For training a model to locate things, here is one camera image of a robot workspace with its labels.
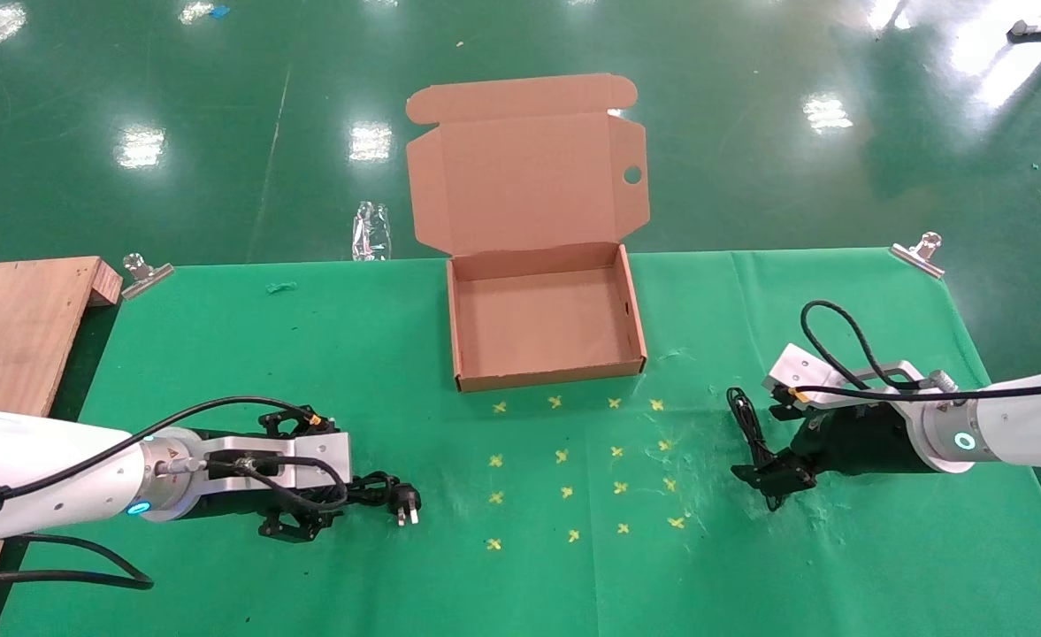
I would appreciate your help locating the brown cardboard box with lid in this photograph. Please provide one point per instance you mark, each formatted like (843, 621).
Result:
(529, 177)

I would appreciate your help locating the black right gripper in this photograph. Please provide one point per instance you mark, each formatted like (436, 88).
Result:
(865, 442)

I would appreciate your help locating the wooden board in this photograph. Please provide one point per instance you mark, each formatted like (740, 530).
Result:
(16, 336)

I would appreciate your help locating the clear crumpled plastic wrapper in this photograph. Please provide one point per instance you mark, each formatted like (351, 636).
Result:
(371, 232)

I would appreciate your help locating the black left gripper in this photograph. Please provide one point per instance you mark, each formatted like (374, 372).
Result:
(219, 511)

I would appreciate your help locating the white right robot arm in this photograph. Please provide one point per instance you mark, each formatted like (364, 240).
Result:
(1033, 420)

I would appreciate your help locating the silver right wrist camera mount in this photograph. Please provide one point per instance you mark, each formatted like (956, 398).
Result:
(790, 367)

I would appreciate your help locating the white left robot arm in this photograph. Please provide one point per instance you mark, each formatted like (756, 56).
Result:
(25, 478)

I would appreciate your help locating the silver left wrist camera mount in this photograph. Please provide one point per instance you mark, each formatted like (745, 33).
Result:
(317, 451)

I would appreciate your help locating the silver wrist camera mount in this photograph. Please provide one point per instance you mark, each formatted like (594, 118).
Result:
(790, 367)
(317, 451)

